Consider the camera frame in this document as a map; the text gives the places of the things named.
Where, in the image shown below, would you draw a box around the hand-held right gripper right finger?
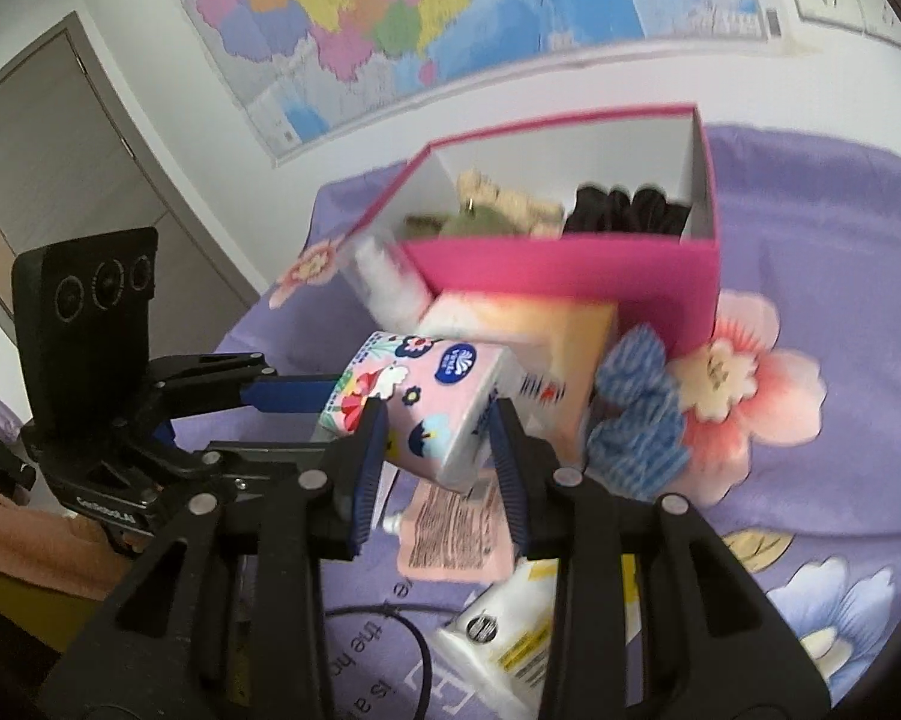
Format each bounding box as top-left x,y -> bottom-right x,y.
487,396 -> 834,720

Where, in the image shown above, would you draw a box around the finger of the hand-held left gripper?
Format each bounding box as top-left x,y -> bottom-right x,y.
146,351 -> 346,422
131,420 -> 339,502

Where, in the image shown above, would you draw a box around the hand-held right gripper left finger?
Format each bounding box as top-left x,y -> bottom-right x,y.
41,396 -> 391,720

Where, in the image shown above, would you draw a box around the pink floral tissue pack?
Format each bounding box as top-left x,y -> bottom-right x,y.
319,331 -> 527,495

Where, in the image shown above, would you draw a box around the white yellow wet wipes pack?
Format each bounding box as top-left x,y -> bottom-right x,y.
428,558 -> 639,718

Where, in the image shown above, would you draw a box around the pink cardboard box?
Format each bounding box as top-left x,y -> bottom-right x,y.
350,103 -> 723,361

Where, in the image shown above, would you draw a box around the green plush toy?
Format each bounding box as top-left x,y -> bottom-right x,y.
404,202 -> 527,240

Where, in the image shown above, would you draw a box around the beige plush toy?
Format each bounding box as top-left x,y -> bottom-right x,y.
455,170 -> 564,238

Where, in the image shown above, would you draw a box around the black cloth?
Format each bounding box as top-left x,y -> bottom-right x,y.
562,181 -> 693,240

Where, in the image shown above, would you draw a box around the person's left forearm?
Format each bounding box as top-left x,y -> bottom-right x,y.
0,480 -> 118,602

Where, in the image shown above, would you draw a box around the pink pouch with white cap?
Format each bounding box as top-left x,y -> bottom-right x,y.
380,479 -> 519,584

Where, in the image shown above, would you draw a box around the orange tissue pack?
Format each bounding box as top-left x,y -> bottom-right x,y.
418,290 -> 621,460

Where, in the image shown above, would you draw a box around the white pump bottle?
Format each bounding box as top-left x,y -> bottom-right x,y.
353,233 -> 433,332

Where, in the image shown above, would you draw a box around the blue gingham scrunchie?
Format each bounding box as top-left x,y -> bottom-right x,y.
584,323 -> 690,500

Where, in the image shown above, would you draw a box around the grey door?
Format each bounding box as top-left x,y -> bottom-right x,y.
0,11 -> 271,421

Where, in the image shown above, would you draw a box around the purple floral bed sheet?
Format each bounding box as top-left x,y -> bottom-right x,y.
171,123 -> 901,720

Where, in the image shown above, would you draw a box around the black cable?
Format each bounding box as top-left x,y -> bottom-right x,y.
322,600 -> 433,720

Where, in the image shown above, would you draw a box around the colourful wall map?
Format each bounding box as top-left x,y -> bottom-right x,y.
163,0 -> 786,167

